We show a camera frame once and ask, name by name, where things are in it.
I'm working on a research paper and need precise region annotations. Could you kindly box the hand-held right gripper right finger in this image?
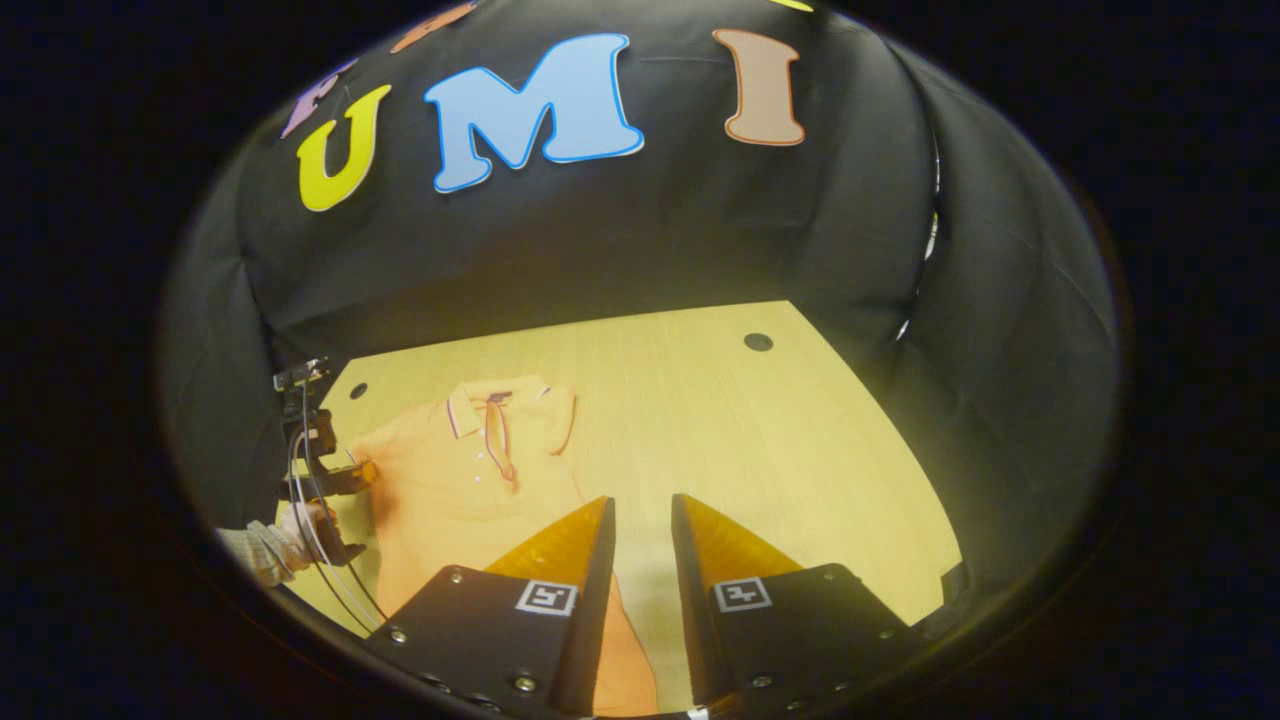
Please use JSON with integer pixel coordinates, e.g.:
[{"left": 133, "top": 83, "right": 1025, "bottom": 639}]
[{"left": 670, "top": 491, "right": 927, "bottom": 711}]

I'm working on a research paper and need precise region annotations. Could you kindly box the orange T-shirt with striped collar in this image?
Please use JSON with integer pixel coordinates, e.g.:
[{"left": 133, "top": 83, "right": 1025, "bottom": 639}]
[{"left": 345, "top": 375, "right": 661, "bottom": 717}]

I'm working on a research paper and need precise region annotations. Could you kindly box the black and white cable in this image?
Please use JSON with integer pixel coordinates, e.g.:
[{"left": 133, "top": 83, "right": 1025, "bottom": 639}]
[{"left": 288, "top": 380, "right": 391, "bottom": 633}]

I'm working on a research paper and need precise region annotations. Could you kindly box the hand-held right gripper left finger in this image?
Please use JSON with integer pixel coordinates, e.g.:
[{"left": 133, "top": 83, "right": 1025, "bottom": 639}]
[{"left": 365, "top": 495, "right": 619, "bottom": 719}]

